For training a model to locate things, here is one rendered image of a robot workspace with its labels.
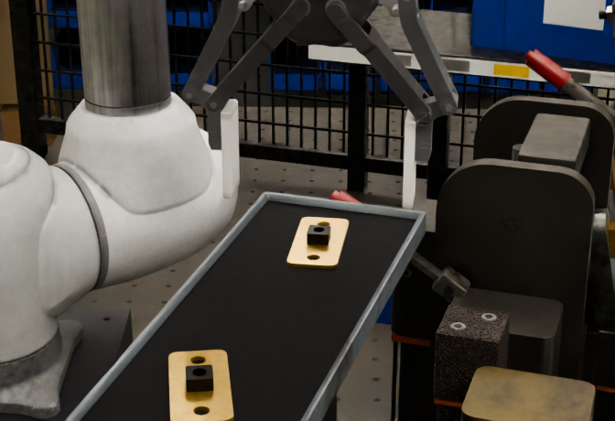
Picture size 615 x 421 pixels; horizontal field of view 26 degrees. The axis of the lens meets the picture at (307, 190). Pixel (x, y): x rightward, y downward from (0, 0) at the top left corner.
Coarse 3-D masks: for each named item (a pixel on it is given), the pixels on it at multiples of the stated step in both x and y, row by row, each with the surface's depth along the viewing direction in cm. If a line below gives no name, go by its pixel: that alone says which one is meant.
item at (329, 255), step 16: (304, 224) 105; (320, 224) 106; (336, 224) 105; (304, 240) 103; (320, 240) 102; (336, 240) 103; (288, 256) 100; (304, 256) 100; (320, 256) 100; (336, 256) 100
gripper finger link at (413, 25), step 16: (400, 0) 93; (400, 16) 94; (416, 16) 94; (416, 32) 94; (416, 48) 94; (432, 48) 95; (432, 64) 95; (432, 80) 95; (448, 80) 96; (448, 96) 95; (448, 112) 96
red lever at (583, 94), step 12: (528, 60) 152; (540, 60) 151; (552, 60) 152; (540, 72) 152; (552, 72) 151; (564, 72) 152; (552, 84) 152; (564, 84) 152; (576, 84) 152; (576, 96) 152; (588, 96) 152; (612, 120) 152
